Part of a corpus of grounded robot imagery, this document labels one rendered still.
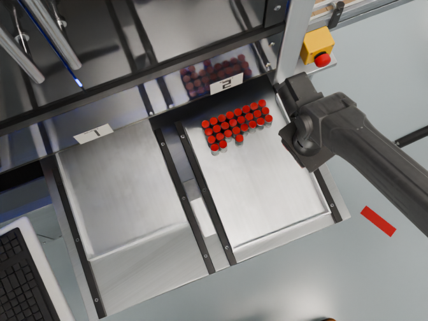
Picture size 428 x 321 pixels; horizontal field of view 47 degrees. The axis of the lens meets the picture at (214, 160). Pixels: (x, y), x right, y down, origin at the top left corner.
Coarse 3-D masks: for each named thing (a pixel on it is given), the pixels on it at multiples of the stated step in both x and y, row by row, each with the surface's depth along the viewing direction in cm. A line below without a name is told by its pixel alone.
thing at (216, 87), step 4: (232, 76) 116; (236, 76) 117; (240, 76) 118; (224, 80) 116; (232, 80) 118; (236, 80) 119; (240, 80) 120; (212, 84) 115; (216, 84) 116; (220, 84) 117; (224, 84) 118; (228, 84) 119; (232, 84) 120; (236, 84) 121; (212, 88) 118; (216, 88) 118; (220, 88) 119; (228, 88) 121; (212, 92) 120; (216, 92) 121
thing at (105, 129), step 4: (96, 128) 114; (100, 128) 114; (104, 128) 115; (108, 128) 116; (84, 132) 113; (88, 132) 114; (92, 132) 115; (100, 132) 117; (104, 132) 118; (108, 132) 119; (76, 136) 114; (80, 136) 114; (84, 136) 115; (88, 136) 116; (92, 136) 117; (96, 136) 118; (100, 136) 119; (80, 140) 117; (84, 140) 117; (88, 140) 118
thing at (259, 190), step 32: (224, 160) 128; (256, 160) 128; (288, 160) 127; (224, 192) 126; (256, 192) 126; (288, 192) 125; (320, 192) 122; (224, 224) 120; (256, 224) 123; (288, 224) 123
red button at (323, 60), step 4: (320, 56) 120; (324, 56) 120; (328, 56) 121; (316, 60) 121; (320, 60) 120; (324, 60) 120; (328, 60) 121; (316, 64) 122; (320, 64) 121; (324, 64) 121
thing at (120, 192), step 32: (128, 128) 131; (64, 160) 129; (96, 160) 129; (128, 160) 129; (160, 160) 128; (96, 192) 127; (128, 192) 127; (160, 192) 126; (96, 224) 125; (128, 224) 124; (160, 224) 124; (96, 256) 119
